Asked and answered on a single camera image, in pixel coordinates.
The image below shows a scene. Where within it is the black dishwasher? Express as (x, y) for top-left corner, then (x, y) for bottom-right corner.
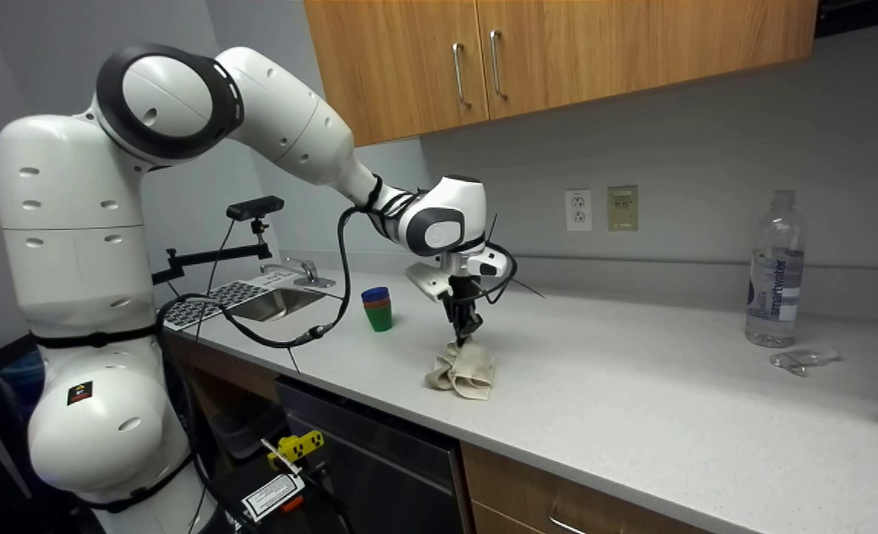
(273, 374), (473, 534)

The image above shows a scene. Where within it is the silver cabinet door handle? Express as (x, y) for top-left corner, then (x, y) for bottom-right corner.
(447, 39), (473, 112)
(482, 26), (511, 103)

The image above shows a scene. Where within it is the black stereo camera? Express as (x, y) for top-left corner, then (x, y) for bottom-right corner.
(223, 193), (287, 226)

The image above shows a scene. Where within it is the green plastic cup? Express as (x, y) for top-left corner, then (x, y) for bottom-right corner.
(362, 302), (398, 336)

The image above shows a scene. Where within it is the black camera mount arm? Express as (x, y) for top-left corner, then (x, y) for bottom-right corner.
(149, 215), (275, 291)

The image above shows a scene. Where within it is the clear plastic water bottle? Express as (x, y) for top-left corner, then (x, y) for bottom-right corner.
(743, 186), (807, 350)

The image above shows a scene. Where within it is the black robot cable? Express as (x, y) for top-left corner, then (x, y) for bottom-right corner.
(156, 202), (521, 350)

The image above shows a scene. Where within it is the wooden sink base cabinet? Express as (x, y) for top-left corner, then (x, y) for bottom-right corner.
(169, 339), (284, 419)

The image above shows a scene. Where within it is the steel sink basin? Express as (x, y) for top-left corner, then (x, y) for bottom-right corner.
(223, 285), (330, 324)

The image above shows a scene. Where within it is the stained white cloth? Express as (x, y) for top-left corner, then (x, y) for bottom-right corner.
(422, 339), (499, 404)

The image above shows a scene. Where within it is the wooden base cabinet with drawer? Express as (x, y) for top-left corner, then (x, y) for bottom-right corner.
(457, 441), (709, 534)

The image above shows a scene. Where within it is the wooden wall cabinet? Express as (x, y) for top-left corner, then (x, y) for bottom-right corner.
(298, 0), (819, 152)

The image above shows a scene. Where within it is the black overhead appliance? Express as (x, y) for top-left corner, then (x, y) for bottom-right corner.
(813, 0), (878, 40)

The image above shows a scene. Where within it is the chrome faucet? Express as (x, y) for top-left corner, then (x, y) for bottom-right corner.
(258, 256), (337, 291)

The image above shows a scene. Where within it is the yellow hand tool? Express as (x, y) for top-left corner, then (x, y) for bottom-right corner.
(260, 426), (330, 468)

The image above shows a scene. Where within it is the white wall outlet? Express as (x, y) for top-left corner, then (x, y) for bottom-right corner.
(562, 186), (592, 233)
(605, 184), (640, 233)

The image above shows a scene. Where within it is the crumpled clear plastic wrapper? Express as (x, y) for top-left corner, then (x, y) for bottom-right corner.
(767, 345), (844, 380)

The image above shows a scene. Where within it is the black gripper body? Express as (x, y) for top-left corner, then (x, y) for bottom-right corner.
(442, 272), (485, 328)

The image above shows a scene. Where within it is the white and red device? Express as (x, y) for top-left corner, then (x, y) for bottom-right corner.
(239, 471), (309, 523)

